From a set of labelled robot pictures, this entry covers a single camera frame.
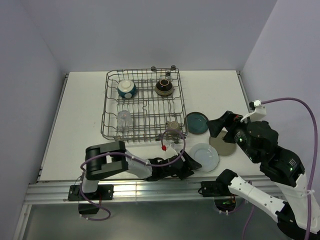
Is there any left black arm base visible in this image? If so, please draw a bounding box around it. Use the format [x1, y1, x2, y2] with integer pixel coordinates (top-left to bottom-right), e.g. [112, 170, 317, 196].
[67, 184, 114, 215]

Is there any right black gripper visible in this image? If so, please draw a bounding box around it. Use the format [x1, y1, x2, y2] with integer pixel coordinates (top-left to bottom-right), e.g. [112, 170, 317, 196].
[205, 108, 258, 161]

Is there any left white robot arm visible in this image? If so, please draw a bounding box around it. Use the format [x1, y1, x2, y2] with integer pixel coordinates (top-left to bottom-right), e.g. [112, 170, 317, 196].
[79, 141, 202, 200]

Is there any dark patterned bowl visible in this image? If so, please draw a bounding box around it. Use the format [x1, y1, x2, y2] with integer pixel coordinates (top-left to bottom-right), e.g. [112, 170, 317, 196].
[155, 79, 174, 97]

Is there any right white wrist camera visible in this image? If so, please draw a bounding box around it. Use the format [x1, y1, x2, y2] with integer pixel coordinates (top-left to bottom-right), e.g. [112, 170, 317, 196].
[240, 99, 267, 123]

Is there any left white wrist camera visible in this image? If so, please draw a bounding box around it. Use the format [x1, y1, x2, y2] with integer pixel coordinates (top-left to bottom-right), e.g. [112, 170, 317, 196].
[161, 142, 185, 160]

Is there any teal glazed saucer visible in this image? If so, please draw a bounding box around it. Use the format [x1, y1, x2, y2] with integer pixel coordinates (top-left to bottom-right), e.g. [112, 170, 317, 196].
[185, 111, 209, 135]

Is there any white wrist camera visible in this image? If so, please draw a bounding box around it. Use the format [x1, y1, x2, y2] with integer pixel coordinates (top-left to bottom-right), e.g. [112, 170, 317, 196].
[240, 99, 267, 123]
[161, 142, 185, 160]

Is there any grey ceramic mug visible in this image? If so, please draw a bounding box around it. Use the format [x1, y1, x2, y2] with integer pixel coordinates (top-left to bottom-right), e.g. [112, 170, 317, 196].
[166, 121, 181, 135]

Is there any beige ceramic saucer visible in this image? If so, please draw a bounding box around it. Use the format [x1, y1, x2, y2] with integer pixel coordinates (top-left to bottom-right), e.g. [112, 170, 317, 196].
[208, 130, 237, 157]

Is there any teal white-dotted bowl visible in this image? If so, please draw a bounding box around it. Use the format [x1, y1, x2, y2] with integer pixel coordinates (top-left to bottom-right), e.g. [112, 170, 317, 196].
[117, 80, 137, 99]

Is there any clear drinking glass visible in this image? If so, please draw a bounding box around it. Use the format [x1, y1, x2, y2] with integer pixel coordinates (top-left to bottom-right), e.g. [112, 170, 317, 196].
[117, 110, 133, 132]

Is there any light blue scalloped plate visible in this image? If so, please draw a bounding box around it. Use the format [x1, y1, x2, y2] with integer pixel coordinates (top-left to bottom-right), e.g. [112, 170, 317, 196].
[189, 143, 220, 173]

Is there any aluminium front rail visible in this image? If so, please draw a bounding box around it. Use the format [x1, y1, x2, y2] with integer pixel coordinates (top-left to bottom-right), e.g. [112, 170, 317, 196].
[23, 176, 283, 205]

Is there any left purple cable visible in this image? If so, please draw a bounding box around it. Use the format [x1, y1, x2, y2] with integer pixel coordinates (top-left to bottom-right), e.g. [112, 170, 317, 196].
[79, 129, 187, 222]

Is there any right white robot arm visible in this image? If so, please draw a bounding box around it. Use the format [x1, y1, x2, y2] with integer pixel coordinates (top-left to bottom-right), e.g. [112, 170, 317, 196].
[202, 111, 320, 240]

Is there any grey wire dish rack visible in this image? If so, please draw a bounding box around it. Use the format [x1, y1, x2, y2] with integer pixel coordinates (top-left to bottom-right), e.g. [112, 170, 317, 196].
[100, 65, 188, 143]

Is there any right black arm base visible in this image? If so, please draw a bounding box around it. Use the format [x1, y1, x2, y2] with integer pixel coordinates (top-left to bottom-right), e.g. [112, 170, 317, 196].
[197, 181, 225, 198]

